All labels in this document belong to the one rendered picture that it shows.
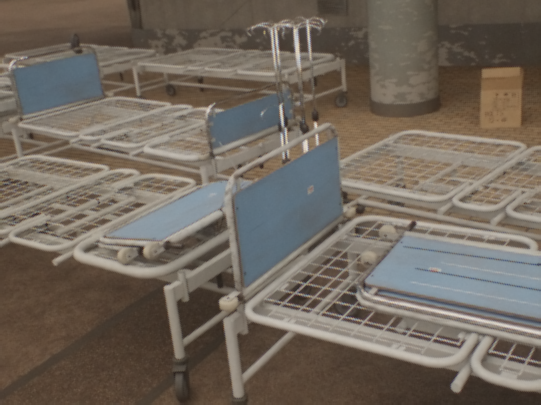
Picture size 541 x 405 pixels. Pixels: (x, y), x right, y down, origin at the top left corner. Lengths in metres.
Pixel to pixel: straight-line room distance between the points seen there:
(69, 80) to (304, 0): 4.16
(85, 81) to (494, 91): 3.18
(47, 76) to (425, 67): 3.07
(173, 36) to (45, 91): 5.03
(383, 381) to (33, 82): 3.72
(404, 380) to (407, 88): 3.89
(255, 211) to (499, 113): 3.80
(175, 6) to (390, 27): 4.77
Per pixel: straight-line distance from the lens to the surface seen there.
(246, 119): 4.21
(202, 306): 3.48
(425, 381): 2.85
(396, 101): 6.40
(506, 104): 5.96
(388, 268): 2.42
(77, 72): 5.87
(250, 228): 2.40
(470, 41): 8.41
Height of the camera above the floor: 1.64
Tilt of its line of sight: 21 degrees down
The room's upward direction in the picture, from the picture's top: 6 degrees counter-clockwise
